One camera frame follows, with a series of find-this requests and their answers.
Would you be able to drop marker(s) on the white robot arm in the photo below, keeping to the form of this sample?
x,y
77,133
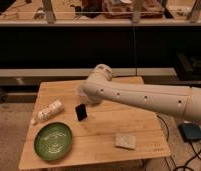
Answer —
x,y
177,101

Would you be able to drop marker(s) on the black standing eraser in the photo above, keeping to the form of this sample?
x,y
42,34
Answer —
x,y
81,112

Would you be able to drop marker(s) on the wooden table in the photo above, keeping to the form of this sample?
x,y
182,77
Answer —
x,y
93,138

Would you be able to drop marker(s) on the white plastic bottle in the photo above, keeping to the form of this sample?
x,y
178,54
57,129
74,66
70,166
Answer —
x,y
48,112

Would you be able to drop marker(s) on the beige sponge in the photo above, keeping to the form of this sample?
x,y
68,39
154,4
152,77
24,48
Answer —
x,y
127,141

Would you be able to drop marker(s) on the green round plate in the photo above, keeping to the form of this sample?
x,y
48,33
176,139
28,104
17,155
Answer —
x,y
53,141

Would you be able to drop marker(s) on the black power box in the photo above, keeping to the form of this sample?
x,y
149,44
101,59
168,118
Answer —
x,y
190,132

